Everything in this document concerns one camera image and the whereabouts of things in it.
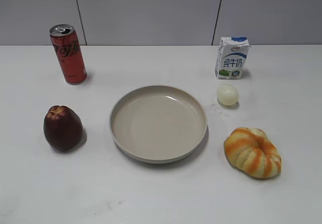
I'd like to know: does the beige round plate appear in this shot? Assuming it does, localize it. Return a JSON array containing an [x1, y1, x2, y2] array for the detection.
[[109, 85, 208, 164]]

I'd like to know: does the orange striped croissant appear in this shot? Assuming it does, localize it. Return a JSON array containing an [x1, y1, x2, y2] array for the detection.
[[223, 127, 282, 179]]

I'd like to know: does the white egg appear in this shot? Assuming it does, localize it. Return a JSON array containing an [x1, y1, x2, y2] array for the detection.
[[216, 84, 239, 106]]

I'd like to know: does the blue white milk carton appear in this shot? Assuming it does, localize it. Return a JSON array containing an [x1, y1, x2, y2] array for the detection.
[[215, 37, 250, 80]]

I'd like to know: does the dark red apple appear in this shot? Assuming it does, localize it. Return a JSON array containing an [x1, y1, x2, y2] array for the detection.
[[43, 105, 83, 152]]

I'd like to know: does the red soda can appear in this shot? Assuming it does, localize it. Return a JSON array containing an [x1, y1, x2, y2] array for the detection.
[[49, 24, 87, 85]]

